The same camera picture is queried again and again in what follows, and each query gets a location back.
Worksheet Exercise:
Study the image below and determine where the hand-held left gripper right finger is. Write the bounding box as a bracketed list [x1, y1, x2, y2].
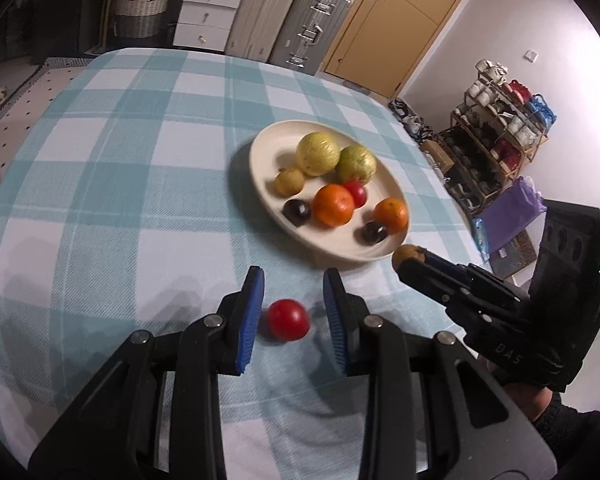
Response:
[322, 267, 558, 480]

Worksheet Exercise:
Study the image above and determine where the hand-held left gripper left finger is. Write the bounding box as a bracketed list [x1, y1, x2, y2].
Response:
[27, 266, 266, 480]

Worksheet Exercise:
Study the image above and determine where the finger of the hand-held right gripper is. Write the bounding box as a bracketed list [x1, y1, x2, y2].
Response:
[397, 259, 486, 321]
[422, 250, 531, 303]

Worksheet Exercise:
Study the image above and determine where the small brown-yellow fruit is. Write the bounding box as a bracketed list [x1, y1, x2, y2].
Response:
[391, 244, 427, 272]

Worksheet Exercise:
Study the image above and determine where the red tomato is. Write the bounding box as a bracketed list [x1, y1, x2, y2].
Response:
[267, 299, 311, 342]

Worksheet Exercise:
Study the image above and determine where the small orange mandarin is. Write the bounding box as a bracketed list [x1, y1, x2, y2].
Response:
[373, 197, 410, 233]

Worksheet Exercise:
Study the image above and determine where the cream round plate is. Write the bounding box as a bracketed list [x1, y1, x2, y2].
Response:
[249, 120, 412, 262]

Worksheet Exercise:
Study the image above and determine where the large orange mandarin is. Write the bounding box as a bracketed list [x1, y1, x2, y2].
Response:
[313, 184, 356, 227]

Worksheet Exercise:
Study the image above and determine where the small yellow-orange fruit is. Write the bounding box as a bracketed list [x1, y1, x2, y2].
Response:
[273, 168, 307, 197]

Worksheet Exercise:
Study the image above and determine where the person's right forearm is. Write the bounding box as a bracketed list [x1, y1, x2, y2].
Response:
[500, 385, 600, 480]

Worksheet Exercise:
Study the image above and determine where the blue plastic bag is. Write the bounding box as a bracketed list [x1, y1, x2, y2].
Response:
[472, 217, 491, 257]

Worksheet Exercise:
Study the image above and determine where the dark purple plum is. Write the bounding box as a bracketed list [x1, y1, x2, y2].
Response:
[282, 199, 312, 226]
[362, 220, 390, 246]

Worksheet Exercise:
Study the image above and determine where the purple plastic bag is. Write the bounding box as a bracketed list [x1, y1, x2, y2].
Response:
[477, 176, 548, 253]

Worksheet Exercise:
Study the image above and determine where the small red fruit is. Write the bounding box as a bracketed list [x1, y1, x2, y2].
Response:
[343, 180, 368, 208]

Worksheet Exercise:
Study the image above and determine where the wooden storage rack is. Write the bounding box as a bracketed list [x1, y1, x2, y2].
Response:
[442, 60, 558, 206]

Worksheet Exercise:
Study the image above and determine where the small cardboard box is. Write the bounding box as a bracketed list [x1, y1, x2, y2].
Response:
[420, 140, 456, 173]

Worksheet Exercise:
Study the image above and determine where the yellow-green guava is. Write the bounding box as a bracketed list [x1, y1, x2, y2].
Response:
[335, 145, 377, 184]
[296, 132, 342, 177]

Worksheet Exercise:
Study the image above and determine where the teal checked tablecloth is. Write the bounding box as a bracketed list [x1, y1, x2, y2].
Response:
[0, 47, 491, 480]

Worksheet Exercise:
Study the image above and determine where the wooden door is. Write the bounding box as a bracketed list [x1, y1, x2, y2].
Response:
[322, 0, 483, 98]

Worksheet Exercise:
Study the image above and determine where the silver suitcase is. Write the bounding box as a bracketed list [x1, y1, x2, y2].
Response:
[270, 0, 353, 76]

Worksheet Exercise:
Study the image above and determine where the beige suitcase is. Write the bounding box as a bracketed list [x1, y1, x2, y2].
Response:
[225, 0, 303, 63]

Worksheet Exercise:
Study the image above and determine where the white desk with drawers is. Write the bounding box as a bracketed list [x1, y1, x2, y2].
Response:
[97, 0, 248, 51]

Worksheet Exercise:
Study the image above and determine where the dotted white floor mat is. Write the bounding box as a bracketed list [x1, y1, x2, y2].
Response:
[0, 57, 96, 161]

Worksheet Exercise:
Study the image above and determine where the wicker basket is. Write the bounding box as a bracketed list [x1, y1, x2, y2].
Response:
[115, 0, 171, 38]

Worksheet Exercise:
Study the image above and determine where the black fridge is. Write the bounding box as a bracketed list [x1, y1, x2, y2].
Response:
[25, 0, 103, 58]

